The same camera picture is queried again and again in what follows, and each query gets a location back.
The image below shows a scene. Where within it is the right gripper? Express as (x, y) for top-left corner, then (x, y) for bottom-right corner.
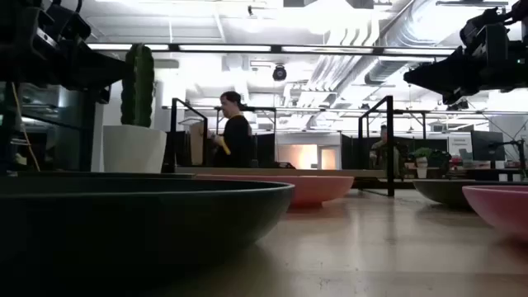
(403, 40), (528, 106)

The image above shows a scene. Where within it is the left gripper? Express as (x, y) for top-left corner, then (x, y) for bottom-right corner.
(0, 16), (126, 104)

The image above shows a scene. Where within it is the dark grey plate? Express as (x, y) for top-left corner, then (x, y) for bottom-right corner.
(412, 178), (528, 210)

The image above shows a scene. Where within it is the pink bowl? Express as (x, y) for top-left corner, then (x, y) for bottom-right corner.
(461, 184), (528, 243)

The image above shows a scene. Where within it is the salmon orange plate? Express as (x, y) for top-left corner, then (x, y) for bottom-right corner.
(196, 173), (356, 209)

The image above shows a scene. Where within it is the green cactus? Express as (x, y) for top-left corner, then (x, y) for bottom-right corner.
(120, 42), (156, 128)

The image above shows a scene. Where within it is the black computer monitor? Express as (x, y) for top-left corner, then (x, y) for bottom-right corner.
(470, 130), (507, 162)

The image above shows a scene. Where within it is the small green potted plant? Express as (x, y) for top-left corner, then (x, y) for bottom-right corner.
(413, 147), (433, 179)

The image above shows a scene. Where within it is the white hexagonal plant pot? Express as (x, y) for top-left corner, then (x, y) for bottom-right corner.
(101, 125), (168, 174)

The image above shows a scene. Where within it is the person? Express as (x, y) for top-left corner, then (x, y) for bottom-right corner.
(369, 125), (401, 178)
(211, 91), (253, 168)

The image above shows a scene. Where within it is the tan cardboard box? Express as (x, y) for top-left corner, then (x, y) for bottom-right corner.
(188, 120), (210, 167)

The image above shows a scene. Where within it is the black beam with light strips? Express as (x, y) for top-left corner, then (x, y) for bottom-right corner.
(86, 42), (457, 58)

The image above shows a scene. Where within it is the yellow object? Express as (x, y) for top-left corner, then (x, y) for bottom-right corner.
(218, 134), (232, 157)

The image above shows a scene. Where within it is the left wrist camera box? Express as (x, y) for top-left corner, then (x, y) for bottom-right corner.
(32, 0), (92, 54)

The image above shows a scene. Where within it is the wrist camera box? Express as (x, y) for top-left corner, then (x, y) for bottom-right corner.
(32, 0), (92, 54)
(459, 7), (511, 59)

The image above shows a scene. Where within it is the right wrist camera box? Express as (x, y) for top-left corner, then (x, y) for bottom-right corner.
(459, 7), (511, 59)

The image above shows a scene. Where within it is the black frame wooden shelf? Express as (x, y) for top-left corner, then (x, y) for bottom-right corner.
(164, 95), (396, 198)

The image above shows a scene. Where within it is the yellow cable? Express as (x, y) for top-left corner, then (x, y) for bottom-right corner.
(11, 81), (41, 172)

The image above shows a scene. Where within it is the black overhead camera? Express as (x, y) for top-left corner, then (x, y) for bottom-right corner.
(271, 64), (288, 83)

